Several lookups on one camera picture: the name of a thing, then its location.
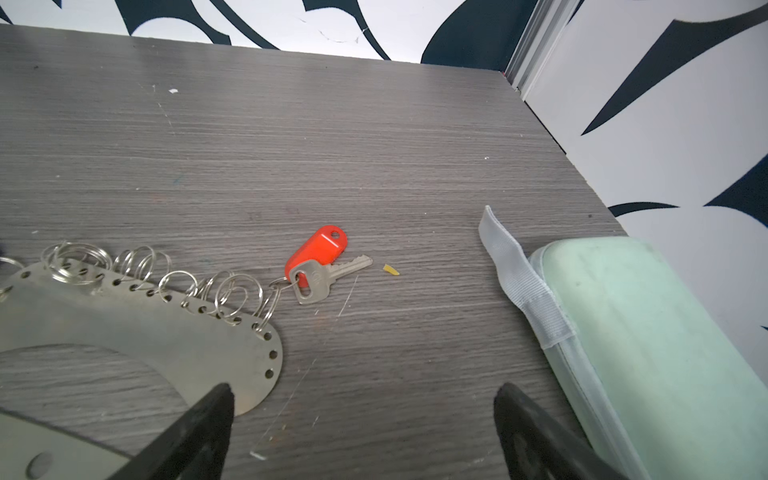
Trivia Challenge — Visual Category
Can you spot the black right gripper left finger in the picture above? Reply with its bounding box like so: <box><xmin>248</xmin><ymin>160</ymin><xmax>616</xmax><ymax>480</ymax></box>
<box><xmin>111</xmin><ymin>383</ymin><xmax>234</xmax><ymax>479</ymax></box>

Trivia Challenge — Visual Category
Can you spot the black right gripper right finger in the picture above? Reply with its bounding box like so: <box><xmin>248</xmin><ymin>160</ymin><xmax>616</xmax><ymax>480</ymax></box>
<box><xmin>493</xmin><ymin>383</ymin><xmax>624</xmax><ymax>480</ymax></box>

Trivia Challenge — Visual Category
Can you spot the silver key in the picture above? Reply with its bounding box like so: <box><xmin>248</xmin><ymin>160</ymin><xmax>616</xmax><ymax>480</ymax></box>
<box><xmin>288</xmin><ymin>255</ymin><xmax>373</xmax><ymax>305</ymax></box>

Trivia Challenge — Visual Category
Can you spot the perforated metal crescent plate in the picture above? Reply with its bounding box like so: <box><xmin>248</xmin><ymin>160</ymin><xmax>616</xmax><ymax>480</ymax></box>
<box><xmin>1</xmin><ymin>262</ymin><xmax>283</xmax><ymax>416</ymax></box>

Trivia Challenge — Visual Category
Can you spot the mint green glasses case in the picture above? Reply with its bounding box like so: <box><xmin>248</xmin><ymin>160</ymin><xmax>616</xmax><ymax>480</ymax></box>
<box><xmin>478</xmin><ymin>205</ymin><xmax>768</xmax><ymax>480</ymax></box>

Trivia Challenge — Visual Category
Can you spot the small yellow debris chip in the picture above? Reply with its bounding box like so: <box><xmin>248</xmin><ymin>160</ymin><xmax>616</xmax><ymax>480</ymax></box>
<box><xmin>383</xmin><ymin>264</ymin><xmax>400</xmax><ymax>276</ymax></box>

